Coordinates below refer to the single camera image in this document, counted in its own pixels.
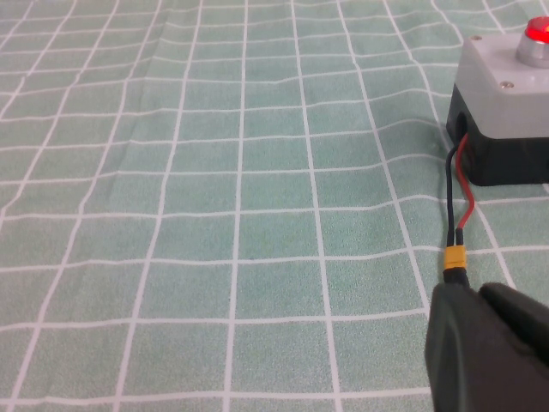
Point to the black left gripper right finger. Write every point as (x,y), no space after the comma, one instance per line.
(523,317)

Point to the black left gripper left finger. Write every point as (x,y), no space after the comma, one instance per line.
(467,356)

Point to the grey black switch box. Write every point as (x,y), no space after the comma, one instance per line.
(506,129)

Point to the red push button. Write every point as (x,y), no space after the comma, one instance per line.
(536,43)

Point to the green white checked tablecloth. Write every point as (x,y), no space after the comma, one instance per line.
(214,193)

